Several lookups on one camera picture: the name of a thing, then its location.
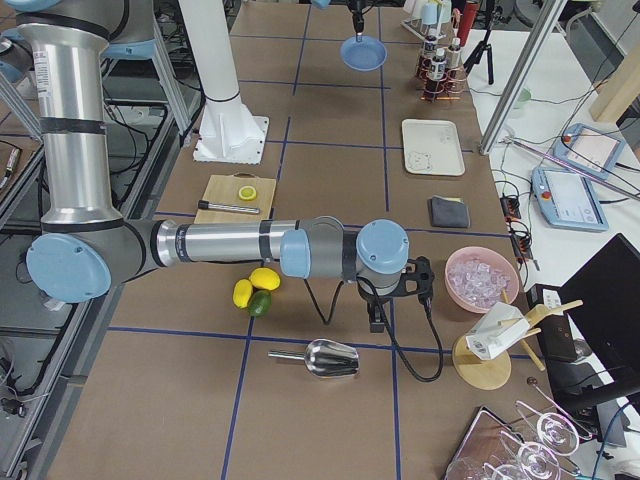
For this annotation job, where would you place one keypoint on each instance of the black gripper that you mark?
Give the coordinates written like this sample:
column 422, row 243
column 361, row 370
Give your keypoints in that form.
column 358, row 19
column 376, row 301

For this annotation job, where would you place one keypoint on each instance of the blue plate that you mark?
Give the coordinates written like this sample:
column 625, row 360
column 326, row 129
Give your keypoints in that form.
column 363, row 53

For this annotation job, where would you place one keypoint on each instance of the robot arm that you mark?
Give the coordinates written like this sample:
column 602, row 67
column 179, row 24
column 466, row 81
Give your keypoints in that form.
column 339, row 19
column 86, row 246

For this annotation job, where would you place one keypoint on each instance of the steel ice scoop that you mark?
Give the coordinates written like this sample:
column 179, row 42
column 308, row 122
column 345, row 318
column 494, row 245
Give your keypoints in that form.
column 324, row 358

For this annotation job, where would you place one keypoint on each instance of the bottle white cap lower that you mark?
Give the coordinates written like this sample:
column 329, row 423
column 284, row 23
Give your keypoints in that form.
column 429, row 47

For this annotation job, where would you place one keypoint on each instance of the bottle white cap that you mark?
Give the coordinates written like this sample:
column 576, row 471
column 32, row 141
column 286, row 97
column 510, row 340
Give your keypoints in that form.
column 434, row 82
column 453, row 53
column 429, row 47

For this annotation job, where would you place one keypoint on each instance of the bottle white cap left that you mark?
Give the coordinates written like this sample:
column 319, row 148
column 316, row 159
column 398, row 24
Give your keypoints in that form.
column 434, row 82

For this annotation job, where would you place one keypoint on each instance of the bottle white cap right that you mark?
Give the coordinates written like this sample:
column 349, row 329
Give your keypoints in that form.
column 453, row 53

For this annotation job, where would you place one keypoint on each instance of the pink bowl of ice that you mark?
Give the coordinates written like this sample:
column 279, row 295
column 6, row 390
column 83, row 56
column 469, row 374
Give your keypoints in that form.
column 476, row 278

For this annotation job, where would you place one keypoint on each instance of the grey yellow folded cloth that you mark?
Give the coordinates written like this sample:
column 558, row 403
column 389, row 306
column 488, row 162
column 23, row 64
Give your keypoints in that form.
column 448, row 213

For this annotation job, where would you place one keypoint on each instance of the round wooden stand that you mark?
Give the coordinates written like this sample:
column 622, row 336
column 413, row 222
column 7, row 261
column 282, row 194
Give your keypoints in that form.
column 493, row 374

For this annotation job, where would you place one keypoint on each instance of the green avocado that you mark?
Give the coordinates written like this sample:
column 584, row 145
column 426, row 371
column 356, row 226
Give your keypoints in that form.
column 260, row 303

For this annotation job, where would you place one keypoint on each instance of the yellow lemon large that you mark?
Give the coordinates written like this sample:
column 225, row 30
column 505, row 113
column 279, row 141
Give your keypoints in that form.
column 264, row 278

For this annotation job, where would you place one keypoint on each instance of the white paper carton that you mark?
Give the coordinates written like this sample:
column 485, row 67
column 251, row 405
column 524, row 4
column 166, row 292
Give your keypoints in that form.
column 498, row 329

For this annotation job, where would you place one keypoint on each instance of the yellow lemon small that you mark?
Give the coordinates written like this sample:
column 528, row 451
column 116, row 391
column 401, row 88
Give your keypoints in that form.
column 242, row 293

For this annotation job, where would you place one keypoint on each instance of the black tripod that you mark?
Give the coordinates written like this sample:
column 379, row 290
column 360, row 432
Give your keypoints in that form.
column 484, row 47

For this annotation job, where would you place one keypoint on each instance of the cream bear tray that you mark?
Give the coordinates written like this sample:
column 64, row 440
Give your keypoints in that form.
column 432, row 147

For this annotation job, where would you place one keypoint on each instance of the half lemon slice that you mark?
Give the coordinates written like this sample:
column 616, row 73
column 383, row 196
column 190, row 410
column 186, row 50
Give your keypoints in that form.
column 247, row 193

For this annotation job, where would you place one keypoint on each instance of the bamboo cutting board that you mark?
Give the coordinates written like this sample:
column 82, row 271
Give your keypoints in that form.
column 223, row 189

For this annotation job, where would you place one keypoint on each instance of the steel muddler black cap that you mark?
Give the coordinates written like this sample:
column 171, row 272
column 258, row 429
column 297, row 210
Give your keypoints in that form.
column 229, row 208

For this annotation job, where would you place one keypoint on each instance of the blue teach pendant near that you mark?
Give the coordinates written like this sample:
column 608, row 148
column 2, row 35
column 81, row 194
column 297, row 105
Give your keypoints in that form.
column 567, row 200

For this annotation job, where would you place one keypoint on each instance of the blue teach pendant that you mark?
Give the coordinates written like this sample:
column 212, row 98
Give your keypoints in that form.
column 589, row 149
column 567, row 200

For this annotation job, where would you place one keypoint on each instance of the wine glass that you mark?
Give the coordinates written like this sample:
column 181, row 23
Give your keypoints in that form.
column 538, row 462
column 557, row 433

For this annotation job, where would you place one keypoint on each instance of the black monitor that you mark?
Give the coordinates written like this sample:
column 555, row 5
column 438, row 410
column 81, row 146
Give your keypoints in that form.
column 608, row 286

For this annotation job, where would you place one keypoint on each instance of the blue teach pendant far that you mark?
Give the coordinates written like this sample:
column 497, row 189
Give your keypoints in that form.
column 589, row 149

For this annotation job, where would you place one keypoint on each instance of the copper wire bottle rack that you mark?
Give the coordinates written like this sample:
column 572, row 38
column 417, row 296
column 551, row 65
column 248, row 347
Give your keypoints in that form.
column 454, row 82

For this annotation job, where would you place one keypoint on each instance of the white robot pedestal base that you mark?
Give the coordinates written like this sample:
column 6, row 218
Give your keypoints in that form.
column 228, row 131

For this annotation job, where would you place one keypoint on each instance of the aluminium frame post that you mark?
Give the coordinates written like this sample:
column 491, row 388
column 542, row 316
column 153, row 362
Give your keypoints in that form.
column 542, row 28

